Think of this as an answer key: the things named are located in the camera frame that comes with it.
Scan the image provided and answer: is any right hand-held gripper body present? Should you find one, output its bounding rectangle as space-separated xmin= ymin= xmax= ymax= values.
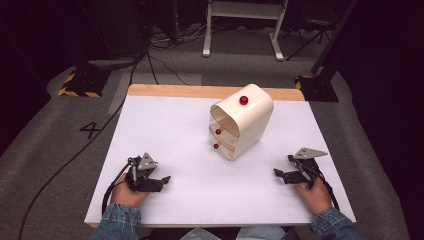
xmin=287 ymin=147 xmax=329 ymax=190

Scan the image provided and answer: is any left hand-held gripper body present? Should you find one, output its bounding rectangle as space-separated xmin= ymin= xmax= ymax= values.
xmin=127 ymin=152 xmax=164 ymax=193

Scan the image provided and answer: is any person's left hand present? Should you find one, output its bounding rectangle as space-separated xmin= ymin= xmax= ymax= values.
xmin=110 ymin=173 xmax=152 ymax=208

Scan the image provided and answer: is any person's right hand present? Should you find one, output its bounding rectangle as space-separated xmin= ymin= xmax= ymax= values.
xmin=292 ymin=177 xmax=333 ymax=216

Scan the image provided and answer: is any white table sheet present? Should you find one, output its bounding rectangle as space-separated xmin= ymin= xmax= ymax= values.
xmin=83 ymin=94 xmax=357 ymax=228

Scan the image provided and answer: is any cream drawer with red knob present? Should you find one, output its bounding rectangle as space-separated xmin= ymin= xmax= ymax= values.
xmin=211 ymin=138 xmax=237 ymax=161
xmin=209 ymin=123 xmax=241 ymax=148

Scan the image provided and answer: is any cream drawer cabinet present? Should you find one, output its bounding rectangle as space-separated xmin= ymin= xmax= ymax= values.
xmin=209 ymin=83 xmax=275 ymax=162

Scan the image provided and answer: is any striped black stand base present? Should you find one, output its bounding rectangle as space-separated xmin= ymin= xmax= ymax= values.
xmin=294 ymin=74 xmax=340 ymax=103
xmin=56 ymin=65 xmax=112 ymax=99

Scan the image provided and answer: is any right hand-held gripper black cable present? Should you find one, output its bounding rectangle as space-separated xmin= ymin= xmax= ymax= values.
xmin=308 ymin=164 xmax=341 ymax=212

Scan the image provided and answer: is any hand-held gripper black cable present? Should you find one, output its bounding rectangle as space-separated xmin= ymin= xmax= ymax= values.
xmin=308 ymin=164 xmax=341 ymax=212
xmin=101 ymin=159 xmax=135 ymax=218

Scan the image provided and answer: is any left hand-held gripper black cable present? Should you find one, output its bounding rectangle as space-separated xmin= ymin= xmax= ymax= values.
xmin=101 ymin=159 xmax=135 ymax=218

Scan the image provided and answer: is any long black floor cable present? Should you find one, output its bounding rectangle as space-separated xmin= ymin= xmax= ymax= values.
xmin=17 ymin=49 xmax=149 ymax=240

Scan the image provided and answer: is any white metal table frame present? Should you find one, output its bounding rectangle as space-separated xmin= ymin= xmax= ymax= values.
xmin=202 ymin=0 xmax=290 ymax=62

